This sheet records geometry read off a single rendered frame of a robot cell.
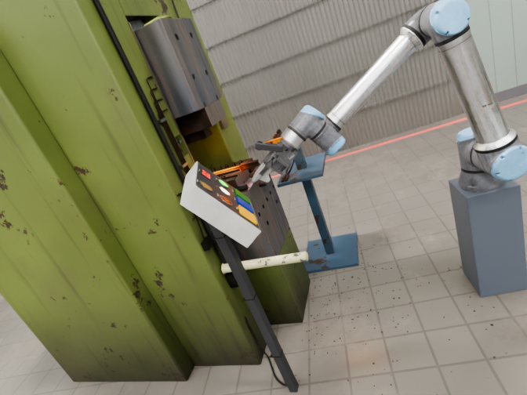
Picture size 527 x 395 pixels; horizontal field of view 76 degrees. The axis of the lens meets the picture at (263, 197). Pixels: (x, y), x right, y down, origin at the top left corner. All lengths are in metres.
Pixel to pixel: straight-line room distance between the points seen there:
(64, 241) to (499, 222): 2.06
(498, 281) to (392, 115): 3.00
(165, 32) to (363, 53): 3.22
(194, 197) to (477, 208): 1.29
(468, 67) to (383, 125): 3.29
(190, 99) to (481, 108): 1.18
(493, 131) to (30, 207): 2.01
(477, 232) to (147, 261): 1.61
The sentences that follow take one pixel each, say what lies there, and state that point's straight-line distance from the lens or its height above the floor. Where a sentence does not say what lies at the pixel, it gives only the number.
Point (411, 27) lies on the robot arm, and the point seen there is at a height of 1.38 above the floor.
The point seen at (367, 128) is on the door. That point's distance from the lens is 4.67.
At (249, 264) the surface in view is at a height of 0.63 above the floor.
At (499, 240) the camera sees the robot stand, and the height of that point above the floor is 0.33.
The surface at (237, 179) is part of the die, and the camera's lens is 1.76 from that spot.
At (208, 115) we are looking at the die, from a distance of 1.67.
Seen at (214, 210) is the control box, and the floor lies 1.10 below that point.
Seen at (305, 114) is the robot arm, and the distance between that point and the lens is 1.34.
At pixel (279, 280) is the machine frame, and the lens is 1.98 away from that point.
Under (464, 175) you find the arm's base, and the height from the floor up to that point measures 0.67.
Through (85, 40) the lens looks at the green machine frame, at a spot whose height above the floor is 1.75.
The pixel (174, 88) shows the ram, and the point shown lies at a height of 1.49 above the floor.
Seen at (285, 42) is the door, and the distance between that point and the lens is 4.48.
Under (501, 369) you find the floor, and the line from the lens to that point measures 1.87.
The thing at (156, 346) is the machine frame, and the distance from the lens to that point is 2.11.
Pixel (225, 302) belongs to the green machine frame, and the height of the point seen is 0.47.
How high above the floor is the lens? 1.48
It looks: 21 degrees down
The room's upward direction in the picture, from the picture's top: 22 degrees counter-clockwise
